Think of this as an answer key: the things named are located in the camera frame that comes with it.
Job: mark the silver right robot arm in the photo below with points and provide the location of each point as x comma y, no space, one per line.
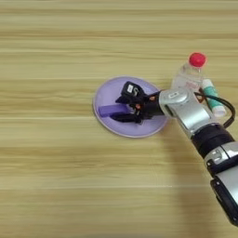
198,117

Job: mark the round purple plate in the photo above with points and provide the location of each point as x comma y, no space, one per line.
130,130

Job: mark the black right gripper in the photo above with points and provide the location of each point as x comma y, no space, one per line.
148,107

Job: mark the small black box white label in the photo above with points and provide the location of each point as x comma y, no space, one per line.
132,89

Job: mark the green white glue stick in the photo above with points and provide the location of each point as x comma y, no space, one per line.
214,96

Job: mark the clear bottle red cap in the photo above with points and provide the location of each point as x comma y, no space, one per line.
192,72

